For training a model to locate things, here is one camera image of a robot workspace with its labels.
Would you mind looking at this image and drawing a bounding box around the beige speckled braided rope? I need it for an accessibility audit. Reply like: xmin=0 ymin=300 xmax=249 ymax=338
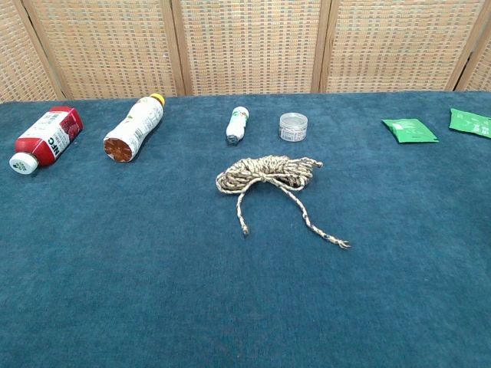
xmin=215 ymin=154 xmax=352 ymax=251

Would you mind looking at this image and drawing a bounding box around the small white bottle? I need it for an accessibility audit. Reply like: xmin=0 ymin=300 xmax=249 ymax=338
xmin=225 ymin=106 xmax=250 ymax=146

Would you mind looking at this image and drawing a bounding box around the clear round plastic jar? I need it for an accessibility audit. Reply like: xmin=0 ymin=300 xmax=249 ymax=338
xmin=278 ymin=112 xmax=309 ymax=143

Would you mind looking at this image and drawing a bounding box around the white labelled bottle yellow cap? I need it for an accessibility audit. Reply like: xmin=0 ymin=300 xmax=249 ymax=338
xmin=102 ymin=93 xmax=166 ymax=163

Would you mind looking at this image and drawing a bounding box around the woven rattan screen panel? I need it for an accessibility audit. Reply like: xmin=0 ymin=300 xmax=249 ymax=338
xmin=320 ymin=0 xmax=486 ymax=94
xmin=170 ymin=0 xmax=333 ymax=97
xmin=456 ymin=0 xmax=491 ymax=92
xmin=22 ymin=0 xmax=187 ymax=100
xmin=0 ymin=0 xmax=66 ymax=104

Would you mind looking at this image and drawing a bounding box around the blue velvet tablecloth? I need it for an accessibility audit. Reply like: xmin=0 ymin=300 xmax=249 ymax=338
xmin=0 ymin=90 xmax=491 ymax=368

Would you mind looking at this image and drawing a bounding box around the green foil packet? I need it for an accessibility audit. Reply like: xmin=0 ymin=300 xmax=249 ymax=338
xmin=448 ymin=107 xmax=491 ymax=140
xmin=381 ymin=117 xmax=440 ymax=144

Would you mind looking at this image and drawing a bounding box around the red juice bottle white cap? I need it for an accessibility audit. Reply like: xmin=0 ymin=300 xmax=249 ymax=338
xmin=8 ymin=106 xmax=84 ymax=176

